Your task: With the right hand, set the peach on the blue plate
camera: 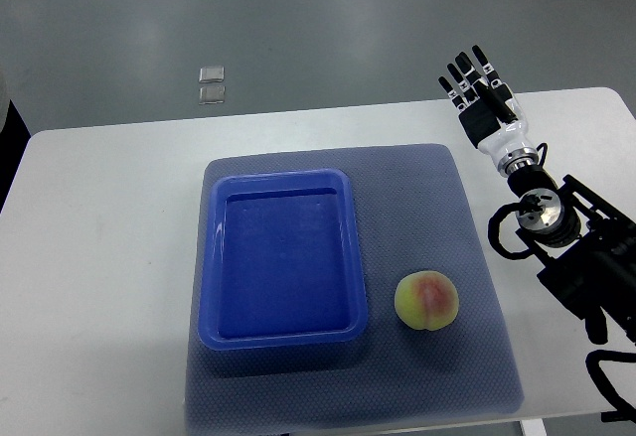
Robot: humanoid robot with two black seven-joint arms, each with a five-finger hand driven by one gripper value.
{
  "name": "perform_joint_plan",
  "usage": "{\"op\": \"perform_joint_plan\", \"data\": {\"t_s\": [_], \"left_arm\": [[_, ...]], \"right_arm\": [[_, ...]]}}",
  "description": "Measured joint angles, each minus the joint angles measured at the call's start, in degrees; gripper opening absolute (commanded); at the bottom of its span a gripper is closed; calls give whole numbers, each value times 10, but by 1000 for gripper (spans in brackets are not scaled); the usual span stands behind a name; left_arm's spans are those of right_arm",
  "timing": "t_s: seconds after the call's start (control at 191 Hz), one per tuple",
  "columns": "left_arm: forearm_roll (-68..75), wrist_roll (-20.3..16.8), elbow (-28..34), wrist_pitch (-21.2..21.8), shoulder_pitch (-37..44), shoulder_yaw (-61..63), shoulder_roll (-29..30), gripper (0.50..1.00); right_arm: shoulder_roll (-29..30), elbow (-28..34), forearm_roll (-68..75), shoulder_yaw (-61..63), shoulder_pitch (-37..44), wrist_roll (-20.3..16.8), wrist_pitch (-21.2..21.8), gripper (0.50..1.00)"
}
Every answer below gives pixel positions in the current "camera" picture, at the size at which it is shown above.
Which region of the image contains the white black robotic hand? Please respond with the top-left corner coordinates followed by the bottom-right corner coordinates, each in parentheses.
top-left (438, 45), bottom-right (540, 177)

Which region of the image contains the yellow red peach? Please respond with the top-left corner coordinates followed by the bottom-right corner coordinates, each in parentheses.
top-left (394, 270), bottom-right (459, 331)

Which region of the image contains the upper metal floor plate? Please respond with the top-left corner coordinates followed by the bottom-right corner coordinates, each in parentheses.
top-left (199, 66), bottom-right (225, 83)

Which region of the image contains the grey blue textured mat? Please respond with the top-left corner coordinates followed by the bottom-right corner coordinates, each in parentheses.
top-left (185, 144), bottom-right (524, 435)

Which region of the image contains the blue plastic tray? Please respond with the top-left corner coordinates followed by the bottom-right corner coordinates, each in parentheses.
top-left (198, 169), bottom-right (368, 352)

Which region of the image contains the white table leg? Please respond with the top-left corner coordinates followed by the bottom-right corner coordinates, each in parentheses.
top-left (520, 418), bottom-right (548, 436)

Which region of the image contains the black cable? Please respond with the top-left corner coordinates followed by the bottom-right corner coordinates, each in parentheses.
top-left (585, 350), bottom-right (636, 422)

